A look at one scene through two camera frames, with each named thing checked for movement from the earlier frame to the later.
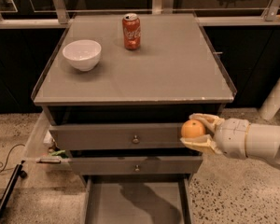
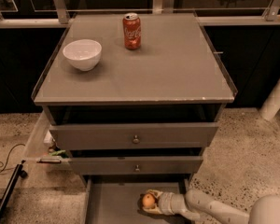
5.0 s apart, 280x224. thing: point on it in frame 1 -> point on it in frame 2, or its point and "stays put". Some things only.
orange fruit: x=192 y=128 -> x=147 y=201
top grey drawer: x=116 y=137 stays put
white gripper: x=231 y=138 -> x=167 y=201
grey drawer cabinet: x=116 y=89 stays put
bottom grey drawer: x=137 y=199 stays put
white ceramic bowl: x=83 y=54 stays put
